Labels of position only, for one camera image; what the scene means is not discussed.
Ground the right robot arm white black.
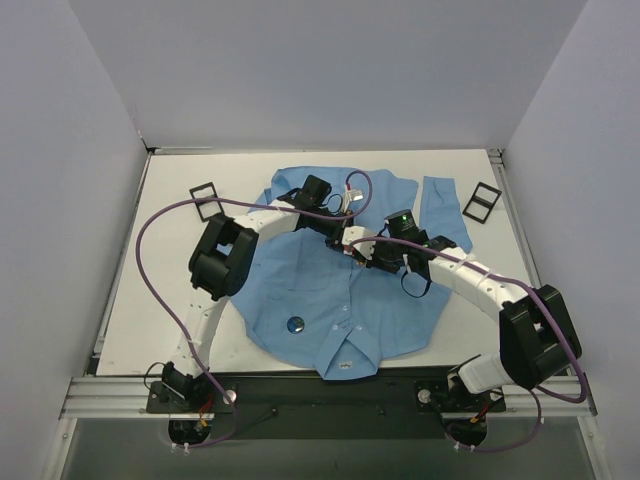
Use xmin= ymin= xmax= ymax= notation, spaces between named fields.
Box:
xmin=344 ymin=212 xmax=589 ymax=404

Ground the right black rectangular frame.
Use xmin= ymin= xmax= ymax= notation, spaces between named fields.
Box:
xmin=462 ymin=182 xmax=502 ymax=224

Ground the purple cable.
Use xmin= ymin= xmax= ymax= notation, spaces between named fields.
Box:
xmin=136 ymin=170 xmax=375 ymax=449
xmin=349 ymin=236 xmax=587 ymax=454

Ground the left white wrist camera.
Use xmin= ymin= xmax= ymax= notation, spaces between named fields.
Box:
xmin=343 ymin=186 xmax=364 ymax=203

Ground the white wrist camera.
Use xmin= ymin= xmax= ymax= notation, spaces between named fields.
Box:
xmin=343 ymin=186 xmax=364 ymax=203
xmin=342 ymin=226 xmax=375 ymax=260

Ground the left black rectangular frame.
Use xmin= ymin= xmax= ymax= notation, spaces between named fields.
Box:
xmin=189 ymin=182 xmax=224 ymax=223

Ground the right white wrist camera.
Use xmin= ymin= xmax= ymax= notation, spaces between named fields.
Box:
xmin=342 ymin=226 xmax=375 ymax=260

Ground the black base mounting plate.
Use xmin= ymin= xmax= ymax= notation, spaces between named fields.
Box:
xmin=146 ymin=367 xmax=506 ymax=446

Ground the blue button-up shirt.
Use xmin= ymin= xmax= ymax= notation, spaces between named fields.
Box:
xmin=231 ymin=167 xmax=473 ymax=380

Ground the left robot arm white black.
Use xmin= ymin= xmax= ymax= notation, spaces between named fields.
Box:
xmin=161 ymin=175 xmax=371 ymax=412

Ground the round blue badge pin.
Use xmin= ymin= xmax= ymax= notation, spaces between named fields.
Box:
xmin=286 ymin=316 xmax=305 ymax=334

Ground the black rectangular frame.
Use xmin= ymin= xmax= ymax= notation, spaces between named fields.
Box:
xmin=189 ymin=182 xmax=224 ymax=223
xmin=462 ymin=182 xmax=502 ymax=224

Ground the aluminium front rail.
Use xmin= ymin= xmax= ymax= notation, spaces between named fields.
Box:
xmin=61 ymin=373 xmax=597 ymax=420

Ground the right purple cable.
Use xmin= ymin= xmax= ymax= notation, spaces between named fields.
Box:
xmin=349 ymin=236 xmax=587 ymax=454

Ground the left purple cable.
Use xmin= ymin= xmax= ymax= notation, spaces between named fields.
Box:
xmin=136 ymin=170 xmax=375 ymax=449

